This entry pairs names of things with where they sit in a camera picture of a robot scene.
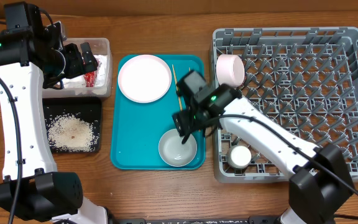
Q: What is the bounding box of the white napkin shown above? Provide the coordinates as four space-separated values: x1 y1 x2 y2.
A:
63 55 108 88

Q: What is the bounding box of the red snack wrapper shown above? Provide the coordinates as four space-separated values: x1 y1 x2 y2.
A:
83 72 97 87

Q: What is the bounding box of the grey bowl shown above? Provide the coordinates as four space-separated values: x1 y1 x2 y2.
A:
158 129 198 167

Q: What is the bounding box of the wooden chopstick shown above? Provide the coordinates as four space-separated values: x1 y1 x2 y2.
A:
172 64 183 111

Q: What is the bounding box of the white paper cup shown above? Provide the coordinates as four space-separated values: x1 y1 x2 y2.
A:
226 145 252 169

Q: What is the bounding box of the large pink plate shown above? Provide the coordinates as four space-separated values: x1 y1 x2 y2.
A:
117 55 172 103

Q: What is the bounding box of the small pink bowl with crumbs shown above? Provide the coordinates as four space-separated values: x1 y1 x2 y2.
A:
216 54 245 88

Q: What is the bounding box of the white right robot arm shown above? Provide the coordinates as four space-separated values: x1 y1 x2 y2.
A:
172 70 358 224

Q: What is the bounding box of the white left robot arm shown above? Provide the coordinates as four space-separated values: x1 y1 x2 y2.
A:
0 2 115 223

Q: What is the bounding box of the grey dishwasher rack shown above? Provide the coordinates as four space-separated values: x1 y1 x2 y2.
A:
210 27 358 182

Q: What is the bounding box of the clear plastic bin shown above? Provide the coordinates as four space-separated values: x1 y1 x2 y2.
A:
42 38 112 98

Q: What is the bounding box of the black plastic tray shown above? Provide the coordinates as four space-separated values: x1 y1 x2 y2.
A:
43 97 102 154

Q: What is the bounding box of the teal serving tray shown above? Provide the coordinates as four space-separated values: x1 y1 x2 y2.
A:
110 55 206 170

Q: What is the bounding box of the spilled rice crumbs pile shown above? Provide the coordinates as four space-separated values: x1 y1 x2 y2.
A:
46 114 99 152

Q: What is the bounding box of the black rail at table edge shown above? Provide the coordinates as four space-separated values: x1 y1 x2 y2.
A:
108 215 281 224

